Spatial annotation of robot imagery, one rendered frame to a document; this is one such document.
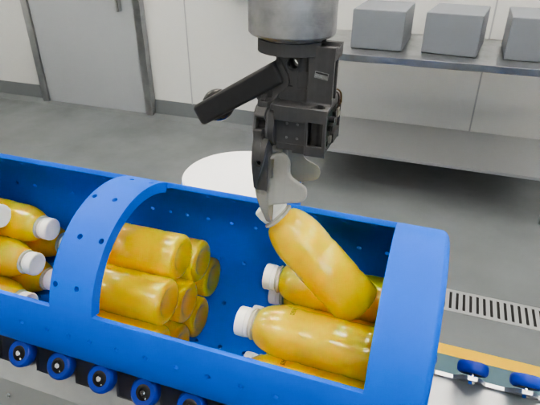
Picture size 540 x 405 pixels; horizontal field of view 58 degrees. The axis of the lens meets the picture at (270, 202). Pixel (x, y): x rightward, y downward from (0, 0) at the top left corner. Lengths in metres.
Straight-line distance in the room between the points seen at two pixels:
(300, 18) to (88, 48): 4.43
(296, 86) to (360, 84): 3.40
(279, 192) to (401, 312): 0.18
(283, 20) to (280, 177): 0.17
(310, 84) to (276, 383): 0.33
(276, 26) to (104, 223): 0.34
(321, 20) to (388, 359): 0.34
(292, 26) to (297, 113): 0.09
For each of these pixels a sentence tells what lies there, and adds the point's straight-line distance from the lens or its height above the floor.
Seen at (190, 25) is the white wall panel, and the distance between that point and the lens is 4.31.
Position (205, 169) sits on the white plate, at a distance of 1.20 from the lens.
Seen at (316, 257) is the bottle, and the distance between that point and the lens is 0.60.
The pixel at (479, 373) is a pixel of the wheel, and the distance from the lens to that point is 0.83.
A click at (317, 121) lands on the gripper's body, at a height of 1.38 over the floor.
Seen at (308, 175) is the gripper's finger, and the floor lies 1.28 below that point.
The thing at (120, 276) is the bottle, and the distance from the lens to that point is 0.72.
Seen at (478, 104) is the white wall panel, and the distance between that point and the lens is 3.90.
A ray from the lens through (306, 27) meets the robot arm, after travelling 0.49.
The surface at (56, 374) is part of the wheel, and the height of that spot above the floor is 0.96.
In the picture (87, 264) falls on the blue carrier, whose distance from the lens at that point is 0.66.
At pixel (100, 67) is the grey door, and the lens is 4.86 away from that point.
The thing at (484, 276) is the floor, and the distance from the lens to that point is 2.73.
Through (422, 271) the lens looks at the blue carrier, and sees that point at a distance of 0.56.
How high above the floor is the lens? 1.56
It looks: 30 degrees down
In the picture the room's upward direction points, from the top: straight up
